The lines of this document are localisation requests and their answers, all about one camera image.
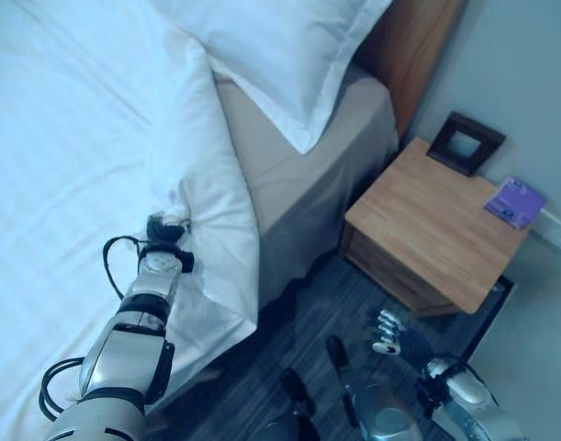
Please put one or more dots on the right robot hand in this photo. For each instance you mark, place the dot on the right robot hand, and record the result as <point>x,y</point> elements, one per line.
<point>397,334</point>

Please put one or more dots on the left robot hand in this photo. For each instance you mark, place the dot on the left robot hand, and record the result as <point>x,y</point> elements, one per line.
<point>163,227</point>

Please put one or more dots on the white duvet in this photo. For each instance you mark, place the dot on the white duvet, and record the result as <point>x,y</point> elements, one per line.
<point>101,161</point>

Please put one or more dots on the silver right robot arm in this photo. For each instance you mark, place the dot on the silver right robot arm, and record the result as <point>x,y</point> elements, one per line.
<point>463,390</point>

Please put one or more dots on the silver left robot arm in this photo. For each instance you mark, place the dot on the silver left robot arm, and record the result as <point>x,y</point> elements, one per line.
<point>124,344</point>

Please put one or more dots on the beige fitted bed sheet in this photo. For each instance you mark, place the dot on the beige fitted bed sheet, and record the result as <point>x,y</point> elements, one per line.
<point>303,193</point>

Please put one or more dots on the silver robot legs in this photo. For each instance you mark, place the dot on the silver robot legs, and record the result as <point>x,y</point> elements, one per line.
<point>349,404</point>

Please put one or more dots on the wooden nightstand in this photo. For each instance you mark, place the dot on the wooden nightstand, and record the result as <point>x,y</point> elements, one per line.
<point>431,239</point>

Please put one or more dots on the purple booklet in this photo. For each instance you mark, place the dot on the purple booklet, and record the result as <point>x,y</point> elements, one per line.
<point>515,202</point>

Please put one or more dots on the white pillow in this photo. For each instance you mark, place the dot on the white pillow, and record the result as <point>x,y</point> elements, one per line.
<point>289,59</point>

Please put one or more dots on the wooden headboard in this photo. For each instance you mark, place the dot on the wooden headboard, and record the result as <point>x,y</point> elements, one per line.
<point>411,55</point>

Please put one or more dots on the white wall socket strip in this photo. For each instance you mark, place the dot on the white wall socket strip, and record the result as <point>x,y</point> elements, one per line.
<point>553,227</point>

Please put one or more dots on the dark wooden picture frame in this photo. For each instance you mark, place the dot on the dark wooden picture frame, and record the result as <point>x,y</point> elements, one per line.
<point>466,143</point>

